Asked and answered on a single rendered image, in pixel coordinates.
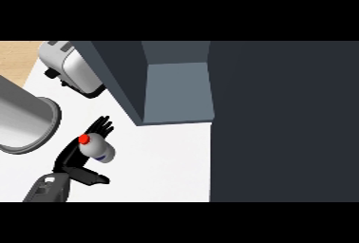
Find red-capped water bottle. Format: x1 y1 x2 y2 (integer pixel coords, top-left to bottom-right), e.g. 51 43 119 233
77 132 117 164

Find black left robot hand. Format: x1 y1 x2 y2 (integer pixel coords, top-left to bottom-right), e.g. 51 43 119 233
52 115 116 187

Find silver toaster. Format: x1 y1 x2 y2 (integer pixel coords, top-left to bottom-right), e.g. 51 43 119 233
39 41 108 100

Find grey cylindrical pot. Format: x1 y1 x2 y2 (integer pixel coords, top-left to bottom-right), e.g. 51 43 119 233
0 75 64 156

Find dark grey cabinet door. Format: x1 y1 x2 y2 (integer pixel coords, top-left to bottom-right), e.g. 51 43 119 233
207 41 359 203

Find dark grey cabinet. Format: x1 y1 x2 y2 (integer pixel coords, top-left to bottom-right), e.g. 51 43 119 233
70 41 216 127

